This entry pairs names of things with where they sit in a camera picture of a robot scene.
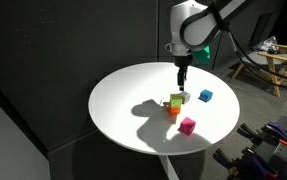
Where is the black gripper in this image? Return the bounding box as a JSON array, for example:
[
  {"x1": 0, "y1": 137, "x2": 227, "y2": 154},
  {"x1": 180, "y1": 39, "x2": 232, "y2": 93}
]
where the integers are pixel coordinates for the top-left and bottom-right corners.
[{"x1": 173, "y1": 53, "x2": 194, "y2": 92}]

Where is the lime green block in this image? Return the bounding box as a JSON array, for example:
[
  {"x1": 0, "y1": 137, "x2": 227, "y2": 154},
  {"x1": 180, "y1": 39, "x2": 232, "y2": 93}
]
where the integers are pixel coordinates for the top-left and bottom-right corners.
[{"x1": 169, "y1": 93, "x2": 184, "y2": 109}]

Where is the grey block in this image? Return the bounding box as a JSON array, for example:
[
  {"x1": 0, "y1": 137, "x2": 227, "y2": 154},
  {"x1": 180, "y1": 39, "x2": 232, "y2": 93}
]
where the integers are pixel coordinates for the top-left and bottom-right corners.
[{"x1": 179, "y1": 90, "x2": 192, "y2": 105}]

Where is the blue block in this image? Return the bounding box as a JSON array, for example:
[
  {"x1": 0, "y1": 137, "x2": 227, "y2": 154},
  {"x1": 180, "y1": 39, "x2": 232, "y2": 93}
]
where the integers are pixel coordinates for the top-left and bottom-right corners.
[{"x1": 198, "y1": 88, "x2": 214, "y2": 104}]

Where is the orange block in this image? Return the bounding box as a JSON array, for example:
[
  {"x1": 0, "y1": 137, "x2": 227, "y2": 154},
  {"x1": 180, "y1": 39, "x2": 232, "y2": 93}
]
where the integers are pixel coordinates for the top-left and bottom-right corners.
[{"x1": 167, "y1": 105, "x2": 182, "y2": 117}]

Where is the magenta block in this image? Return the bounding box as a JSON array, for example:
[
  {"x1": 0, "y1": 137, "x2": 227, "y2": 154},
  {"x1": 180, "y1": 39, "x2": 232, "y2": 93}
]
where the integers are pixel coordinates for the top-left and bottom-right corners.
[{"x1": 177, "y1": 116, "x2": 197, "y2": 137}]

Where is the white table base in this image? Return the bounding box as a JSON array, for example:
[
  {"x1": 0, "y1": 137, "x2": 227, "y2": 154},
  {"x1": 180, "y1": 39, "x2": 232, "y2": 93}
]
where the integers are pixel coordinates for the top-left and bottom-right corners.
[{"x1": 157, "y1": 154, "x2": 181, "y2": 180}]

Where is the crumpled clear plastic bag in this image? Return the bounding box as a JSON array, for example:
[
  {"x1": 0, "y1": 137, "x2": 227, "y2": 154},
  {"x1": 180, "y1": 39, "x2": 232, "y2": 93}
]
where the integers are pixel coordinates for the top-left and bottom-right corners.
[{"x1": 253, "y1": 35, "x2": 281, "y2": 54}]

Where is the wooden chair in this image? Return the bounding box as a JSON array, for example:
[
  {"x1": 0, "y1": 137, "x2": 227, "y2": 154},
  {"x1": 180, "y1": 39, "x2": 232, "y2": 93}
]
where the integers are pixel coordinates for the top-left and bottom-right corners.
[{"x1": 231, "y1": 43, "x2": 287, "y2": 99}]

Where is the purple orange spring clamp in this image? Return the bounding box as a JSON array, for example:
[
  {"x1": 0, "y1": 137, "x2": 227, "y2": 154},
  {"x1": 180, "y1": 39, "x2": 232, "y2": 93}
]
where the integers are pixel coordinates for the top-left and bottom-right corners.
[
  {"x1": 237, "y1": 121, "x2": 287, "y2": 149},
  {"x1": 212, "y1": 147, "x2": 280, "y2": 180}
]

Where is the teal green wrist camera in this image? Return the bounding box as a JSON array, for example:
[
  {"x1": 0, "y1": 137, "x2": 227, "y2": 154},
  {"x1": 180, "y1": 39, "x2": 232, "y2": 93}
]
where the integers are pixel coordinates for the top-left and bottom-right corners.
[{"x1": 191, "y1": 45, "x2": 212, "y2": 65}]

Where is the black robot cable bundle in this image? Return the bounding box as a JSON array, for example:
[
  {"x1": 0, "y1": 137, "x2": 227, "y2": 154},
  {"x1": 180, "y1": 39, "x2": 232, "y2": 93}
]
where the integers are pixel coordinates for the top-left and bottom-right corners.
[{"x1": 227, "y1": 26, "x2": 287, "y2": 91}]

